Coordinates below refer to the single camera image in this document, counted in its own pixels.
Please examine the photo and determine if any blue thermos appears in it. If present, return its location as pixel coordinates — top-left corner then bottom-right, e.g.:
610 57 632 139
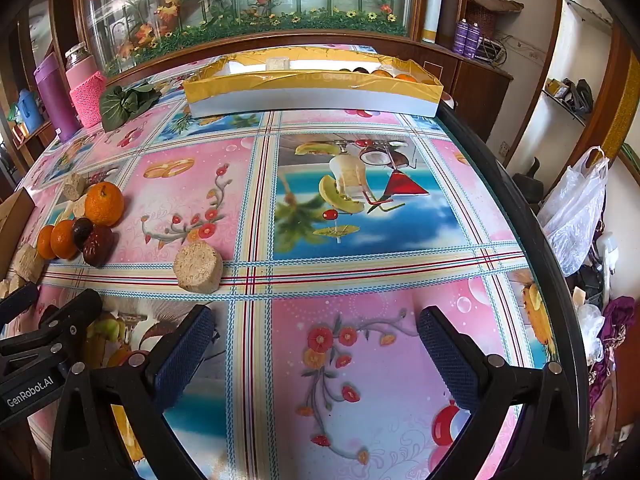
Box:
10 89 43 133

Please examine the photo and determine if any white spray bottle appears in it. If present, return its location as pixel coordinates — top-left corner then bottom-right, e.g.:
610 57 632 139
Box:
595 232 621 281

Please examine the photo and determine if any pink knitted jar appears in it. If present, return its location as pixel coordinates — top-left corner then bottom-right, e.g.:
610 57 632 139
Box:
65 42 108 128

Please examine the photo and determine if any white foam tray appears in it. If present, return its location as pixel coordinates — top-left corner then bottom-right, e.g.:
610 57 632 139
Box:
220 55 301 74

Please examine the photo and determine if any white and gold roll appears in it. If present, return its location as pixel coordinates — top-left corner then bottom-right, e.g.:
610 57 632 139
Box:
421 0 446 46

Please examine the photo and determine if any wooden cabinet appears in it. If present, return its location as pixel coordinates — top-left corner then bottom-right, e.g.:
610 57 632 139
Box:
410 40 516 146

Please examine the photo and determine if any large red date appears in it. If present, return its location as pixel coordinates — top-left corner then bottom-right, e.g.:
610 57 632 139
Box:
81 225 115 267

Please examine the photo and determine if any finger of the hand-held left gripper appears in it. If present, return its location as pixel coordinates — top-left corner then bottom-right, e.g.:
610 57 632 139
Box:
0 282 40 331
0 288 104 362

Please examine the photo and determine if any glass case with artificial plants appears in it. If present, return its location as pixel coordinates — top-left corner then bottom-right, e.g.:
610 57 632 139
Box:
75 0 426 78

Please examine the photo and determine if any wicker basket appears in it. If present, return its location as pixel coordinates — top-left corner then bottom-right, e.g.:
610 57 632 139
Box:
465 0 525 36

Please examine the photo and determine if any purple bottle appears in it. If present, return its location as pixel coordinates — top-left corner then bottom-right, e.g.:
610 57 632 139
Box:
33 52 83 141

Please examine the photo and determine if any small wire rack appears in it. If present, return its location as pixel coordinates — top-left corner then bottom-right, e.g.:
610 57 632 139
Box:
472 35 508 63

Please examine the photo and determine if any black rimmed table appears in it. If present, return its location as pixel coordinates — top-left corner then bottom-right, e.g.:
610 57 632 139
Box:
435 100 593 480

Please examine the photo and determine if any long yellow silver box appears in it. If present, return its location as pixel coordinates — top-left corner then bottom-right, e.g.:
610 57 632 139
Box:
182 46 446 118

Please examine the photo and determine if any purple cloth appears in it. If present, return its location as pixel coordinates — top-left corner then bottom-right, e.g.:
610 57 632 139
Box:
590 295 640 411

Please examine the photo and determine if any round pale pressed cake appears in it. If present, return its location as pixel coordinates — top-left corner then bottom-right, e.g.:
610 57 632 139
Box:
173 241 224 292

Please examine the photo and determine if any dark bundle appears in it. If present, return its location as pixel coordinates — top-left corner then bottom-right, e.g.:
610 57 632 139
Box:
542 77 596 121

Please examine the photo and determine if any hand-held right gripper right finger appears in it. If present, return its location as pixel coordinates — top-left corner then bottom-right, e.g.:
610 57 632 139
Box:
417 305 588 480

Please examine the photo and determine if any brown cardboard box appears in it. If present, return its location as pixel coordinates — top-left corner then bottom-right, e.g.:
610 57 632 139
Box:
0 190 36 276

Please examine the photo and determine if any black jug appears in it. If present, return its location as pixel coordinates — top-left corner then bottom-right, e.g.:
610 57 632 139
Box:
512 156 546 206

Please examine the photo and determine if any large orange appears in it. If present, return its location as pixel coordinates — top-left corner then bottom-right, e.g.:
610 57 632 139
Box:
84 181 124 227

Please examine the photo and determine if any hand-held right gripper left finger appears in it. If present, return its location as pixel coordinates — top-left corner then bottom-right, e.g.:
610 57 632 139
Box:
50 304 221 480

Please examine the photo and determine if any dark brown date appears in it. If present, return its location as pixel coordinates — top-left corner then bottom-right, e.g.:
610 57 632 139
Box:
71 217 94 251

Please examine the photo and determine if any white plastic bag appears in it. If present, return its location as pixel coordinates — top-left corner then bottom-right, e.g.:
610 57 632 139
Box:
537 146 611 277

